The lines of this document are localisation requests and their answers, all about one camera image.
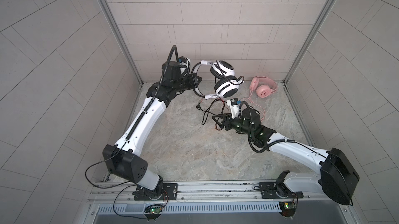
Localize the white black headphones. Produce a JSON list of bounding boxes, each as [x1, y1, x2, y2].
[[192, 60, 244, 99]]

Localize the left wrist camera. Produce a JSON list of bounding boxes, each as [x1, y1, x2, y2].
[[162, 56, 191, 83]]

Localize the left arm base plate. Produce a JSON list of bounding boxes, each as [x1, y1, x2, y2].
[[133, 183, 178, 201]]

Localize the ventilation grille strip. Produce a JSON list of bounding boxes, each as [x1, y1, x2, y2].
[[97, 202, 282, 215]]

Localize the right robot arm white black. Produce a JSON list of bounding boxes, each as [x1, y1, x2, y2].
[[212, 109, 360, 205]]

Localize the aluminium mounting rail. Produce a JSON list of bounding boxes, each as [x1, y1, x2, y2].
[[87, 179, 331, 203]]

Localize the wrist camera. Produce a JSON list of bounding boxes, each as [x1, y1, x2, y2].
[[162, 56, 191, 83], [227, 98, 241, 119]]

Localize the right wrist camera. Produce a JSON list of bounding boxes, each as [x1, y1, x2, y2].
[[227, 98, 241, 119]]

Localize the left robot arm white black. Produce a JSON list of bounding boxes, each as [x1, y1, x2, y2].
[[102, 73, 202, 199]]

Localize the right circuit board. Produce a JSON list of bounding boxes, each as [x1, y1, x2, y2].
[[279, 201, 297, 218]]

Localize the left circuit board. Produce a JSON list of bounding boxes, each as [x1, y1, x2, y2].
[[144, 204, 163, 215]]

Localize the circuit board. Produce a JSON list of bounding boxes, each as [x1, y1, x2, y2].
[[144, 204, 163, 215], [279, 201, 297, 218]]

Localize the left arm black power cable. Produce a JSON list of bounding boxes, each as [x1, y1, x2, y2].
[[85, 45, 180, 220]]

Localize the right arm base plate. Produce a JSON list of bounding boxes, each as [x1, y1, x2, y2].
[[258, 181, 304, 199]]

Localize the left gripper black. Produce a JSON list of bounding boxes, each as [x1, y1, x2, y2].
[[169, 73, 202, 94]]

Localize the pink headphones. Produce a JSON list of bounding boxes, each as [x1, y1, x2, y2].
[[249, 76, 277, 98]]

